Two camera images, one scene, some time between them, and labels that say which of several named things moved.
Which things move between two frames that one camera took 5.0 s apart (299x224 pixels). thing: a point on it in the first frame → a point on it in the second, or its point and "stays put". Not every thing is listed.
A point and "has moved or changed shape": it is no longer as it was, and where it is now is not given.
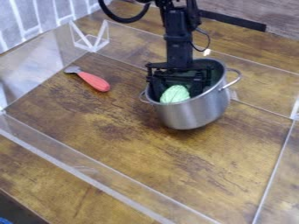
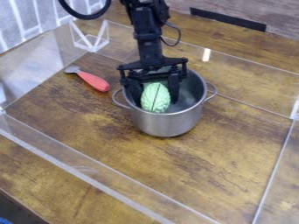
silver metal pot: x=207 y=108 → x=181 y=118
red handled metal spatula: x=89 y=78 stays put
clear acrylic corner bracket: x=88 y=42 stays put
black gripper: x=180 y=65 → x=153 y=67
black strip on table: x=232 y=20 stays put
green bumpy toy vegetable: x=173 y=94 has moved or changed shape
